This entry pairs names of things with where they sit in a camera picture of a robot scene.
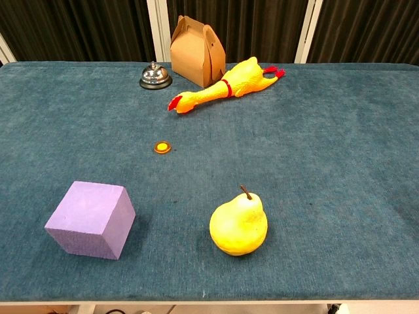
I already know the white frame post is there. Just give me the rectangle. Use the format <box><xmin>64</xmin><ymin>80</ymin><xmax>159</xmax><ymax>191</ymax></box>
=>
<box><xmin>146</xmin><ymin>0</ymin><xmax>172</xmax><ymax>63</ymax></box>
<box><xmin>294</xmin><ymin>0</ymin><xmax>324</xmax><ymax>64</ymax></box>
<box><xmin>0</xmin><ymin>34</ymin><xmax>17</xmax><ymax>65</ymax></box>

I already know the brown cardboard gable box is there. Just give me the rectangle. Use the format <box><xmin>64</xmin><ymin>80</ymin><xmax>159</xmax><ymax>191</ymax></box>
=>
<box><xmin>169</xmin><ymin>15</ymin><xmax>227</xmax><ymax>89</ymax></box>

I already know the blue table cloth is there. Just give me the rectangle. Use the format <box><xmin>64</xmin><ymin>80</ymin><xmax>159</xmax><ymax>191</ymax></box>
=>
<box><xmin>0</xmin><ymin>61</ymin><xmax>419</xmax><ymax>302</ymax></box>

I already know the yellow rubber chicken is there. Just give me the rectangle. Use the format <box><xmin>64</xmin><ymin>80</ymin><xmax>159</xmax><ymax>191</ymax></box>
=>
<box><xmin>168</xmin><ymin>56</ymin><xmax>286</xmax><ymax>114</ymax></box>

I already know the purple foam cube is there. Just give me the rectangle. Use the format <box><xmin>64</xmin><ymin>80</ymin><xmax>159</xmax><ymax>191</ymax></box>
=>
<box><xmin>44</xmin><ymin>181</ymin><xmax>136</xmax><ymax>261</ymax></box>

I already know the black curtain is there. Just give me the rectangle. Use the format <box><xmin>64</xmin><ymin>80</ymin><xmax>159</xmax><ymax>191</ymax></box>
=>
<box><xmin>0</xmin><ymin>0</ymin><xmax>419</xmax><ymax>65</ymax></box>

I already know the yellow pear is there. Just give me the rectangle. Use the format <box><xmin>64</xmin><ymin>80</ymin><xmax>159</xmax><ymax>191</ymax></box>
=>
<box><xmin>209</xmin><ymin>185</ymin><xmax>268</xmax><ymax>257</ymax></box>

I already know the silver call bell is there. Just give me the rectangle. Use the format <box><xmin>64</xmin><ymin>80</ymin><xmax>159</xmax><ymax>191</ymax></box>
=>
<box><xmin>139</xmin><ymin>61</ymin><xmax>173</xmax><ymax>90</ymax></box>

